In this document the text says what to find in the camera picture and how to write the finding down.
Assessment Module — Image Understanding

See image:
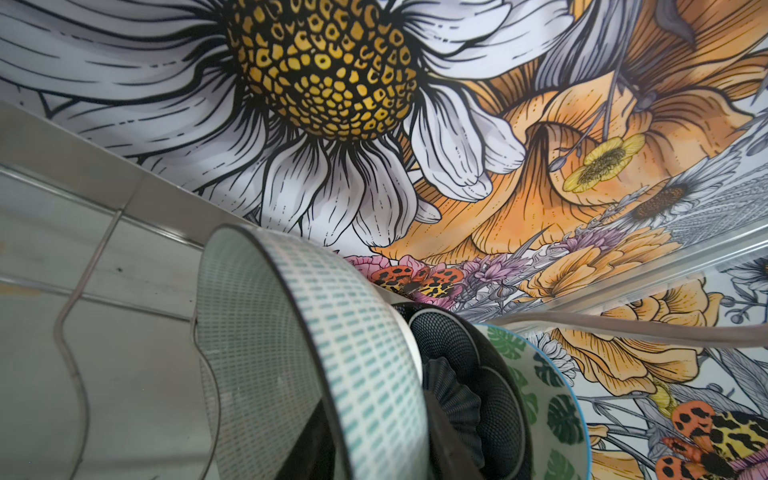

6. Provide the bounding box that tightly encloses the dark navy fan pattern bowl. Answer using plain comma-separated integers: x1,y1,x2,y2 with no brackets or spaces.
394,302,533,479

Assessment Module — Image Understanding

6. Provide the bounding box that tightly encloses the mint green bowl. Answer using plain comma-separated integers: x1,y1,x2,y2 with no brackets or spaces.
192,225,432,479

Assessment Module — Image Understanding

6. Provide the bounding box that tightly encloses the green leaf pattern bowl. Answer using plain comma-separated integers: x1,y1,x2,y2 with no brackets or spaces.
477,325,592,479

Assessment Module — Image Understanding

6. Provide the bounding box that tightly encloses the steel two-tier dish rack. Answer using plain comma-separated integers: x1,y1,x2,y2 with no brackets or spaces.
1,103,767,479

